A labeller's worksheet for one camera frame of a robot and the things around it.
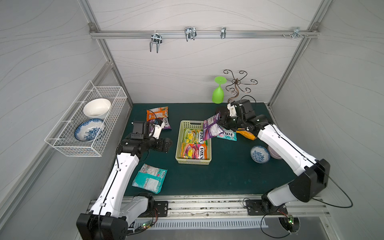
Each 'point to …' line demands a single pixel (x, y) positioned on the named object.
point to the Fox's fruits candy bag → (194, 151)
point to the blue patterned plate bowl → (90, 129)
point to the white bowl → (96, 107)
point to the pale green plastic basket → (192, 124)
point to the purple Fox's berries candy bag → (166, 126)
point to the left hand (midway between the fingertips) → (164, 141)
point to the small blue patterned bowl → (260, 154)
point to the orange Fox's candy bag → (156, 113)
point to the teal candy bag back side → (150, 178)
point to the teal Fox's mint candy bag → (228, 134)
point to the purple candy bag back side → (211, 127)
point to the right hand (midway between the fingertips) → (215, 120)
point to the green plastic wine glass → (218, 93)
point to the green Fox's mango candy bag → (193, 136)
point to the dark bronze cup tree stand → (233, 87)
